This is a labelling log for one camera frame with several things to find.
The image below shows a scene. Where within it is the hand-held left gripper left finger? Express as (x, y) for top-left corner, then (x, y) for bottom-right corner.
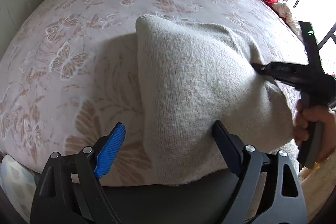
(29, 122), (126, 224)

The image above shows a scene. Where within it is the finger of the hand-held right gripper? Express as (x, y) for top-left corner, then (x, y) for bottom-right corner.
(251, 61), (313, 88)

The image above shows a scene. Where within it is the pink butterfly print blanket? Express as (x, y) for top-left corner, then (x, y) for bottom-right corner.
(0, 0), (315, 186)

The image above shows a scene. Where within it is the person's right hand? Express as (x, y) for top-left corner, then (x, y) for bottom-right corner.
(293, 101), (336, 162)

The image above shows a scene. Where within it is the cream sweater with black hearts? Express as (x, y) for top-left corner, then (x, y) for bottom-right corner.
(135, 15), (294, 185)

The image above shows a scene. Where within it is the pale patterned cloth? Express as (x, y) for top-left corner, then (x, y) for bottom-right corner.
(1, 154), (36, 219)

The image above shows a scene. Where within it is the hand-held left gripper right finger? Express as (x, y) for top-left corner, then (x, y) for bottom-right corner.
(212, 120), (308, 224)

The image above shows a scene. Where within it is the cream cloth by window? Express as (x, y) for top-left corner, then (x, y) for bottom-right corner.
(272, 1), (302, 33)

